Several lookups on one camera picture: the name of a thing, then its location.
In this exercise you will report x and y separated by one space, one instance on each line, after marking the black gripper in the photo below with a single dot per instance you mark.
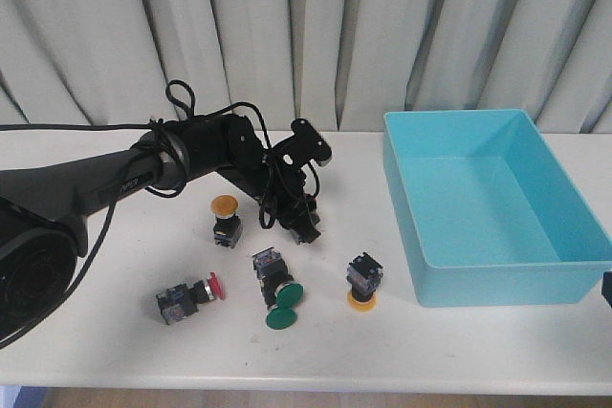
279 192

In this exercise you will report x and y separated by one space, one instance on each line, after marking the yellow push button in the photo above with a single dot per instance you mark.
228 226
364 274

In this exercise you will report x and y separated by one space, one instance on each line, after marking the red push button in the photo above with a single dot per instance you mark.
177 303
311 203

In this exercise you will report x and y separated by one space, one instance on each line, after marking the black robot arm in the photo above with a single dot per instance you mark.
606 287
45 250

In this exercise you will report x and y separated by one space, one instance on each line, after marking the blue plastic box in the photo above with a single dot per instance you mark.
487 215

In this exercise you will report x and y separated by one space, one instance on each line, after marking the green push button lying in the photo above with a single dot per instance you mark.
278 286

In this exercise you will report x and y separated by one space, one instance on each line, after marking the yellow push button upside down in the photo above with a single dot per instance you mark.
364 274

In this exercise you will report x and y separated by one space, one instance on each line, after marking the green button cap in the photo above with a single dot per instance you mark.
280 318

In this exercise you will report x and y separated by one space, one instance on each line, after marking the red push button lying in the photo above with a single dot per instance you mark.
177 303

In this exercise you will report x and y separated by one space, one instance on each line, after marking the grey pleated curtain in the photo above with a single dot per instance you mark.
342 64

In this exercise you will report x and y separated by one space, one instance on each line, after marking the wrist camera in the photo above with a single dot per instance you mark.
304 145

